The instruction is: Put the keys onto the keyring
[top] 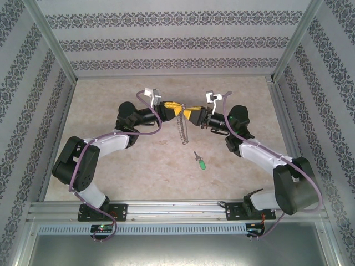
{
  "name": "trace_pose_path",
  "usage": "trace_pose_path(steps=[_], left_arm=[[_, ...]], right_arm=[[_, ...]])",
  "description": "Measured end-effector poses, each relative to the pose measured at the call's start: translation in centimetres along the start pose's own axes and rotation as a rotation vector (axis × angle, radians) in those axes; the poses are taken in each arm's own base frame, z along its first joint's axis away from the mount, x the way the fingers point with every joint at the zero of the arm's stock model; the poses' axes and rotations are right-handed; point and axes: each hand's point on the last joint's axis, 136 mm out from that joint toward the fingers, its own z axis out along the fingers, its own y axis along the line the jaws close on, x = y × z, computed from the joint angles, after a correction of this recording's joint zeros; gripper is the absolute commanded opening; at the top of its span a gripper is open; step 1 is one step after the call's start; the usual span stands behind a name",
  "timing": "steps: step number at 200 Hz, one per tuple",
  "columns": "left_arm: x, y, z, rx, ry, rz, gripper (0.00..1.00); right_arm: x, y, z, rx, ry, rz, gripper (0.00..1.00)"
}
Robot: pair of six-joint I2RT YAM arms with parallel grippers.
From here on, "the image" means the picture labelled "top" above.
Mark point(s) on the metal key holder with rings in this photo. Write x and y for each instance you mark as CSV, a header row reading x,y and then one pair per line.
x,y
181,130

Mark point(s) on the key with green tag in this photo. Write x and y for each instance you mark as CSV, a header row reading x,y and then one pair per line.
x,y
202,164

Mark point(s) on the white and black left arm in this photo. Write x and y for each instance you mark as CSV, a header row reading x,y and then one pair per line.
x,y
111,142

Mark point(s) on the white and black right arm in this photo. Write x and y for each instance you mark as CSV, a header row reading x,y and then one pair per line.
x,y
260,153

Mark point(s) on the small controller board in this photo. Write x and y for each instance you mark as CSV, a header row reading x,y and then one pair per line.
x,y
255,228
102,227

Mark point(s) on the grey metal panel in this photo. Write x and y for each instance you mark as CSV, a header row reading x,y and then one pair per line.
x,y
177,252

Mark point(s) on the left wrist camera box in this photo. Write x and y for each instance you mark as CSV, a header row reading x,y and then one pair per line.
x,y
155,95

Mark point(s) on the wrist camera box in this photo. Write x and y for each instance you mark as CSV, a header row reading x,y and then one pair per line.
x,y
155,95
212,97

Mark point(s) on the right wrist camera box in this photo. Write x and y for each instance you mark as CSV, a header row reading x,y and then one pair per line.
x,y
212,97

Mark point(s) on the aluminium side rail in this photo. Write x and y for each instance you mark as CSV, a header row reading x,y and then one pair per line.
x,y
280,97
67,110

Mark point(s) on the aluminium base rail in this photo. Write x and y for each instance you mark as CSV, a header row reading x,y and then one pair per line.
x,y
177,210

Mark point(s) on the aluminium frame post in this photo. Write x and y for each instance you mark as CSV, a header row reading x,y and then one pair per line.
x,y
52,41
296,41
334,243
23,243

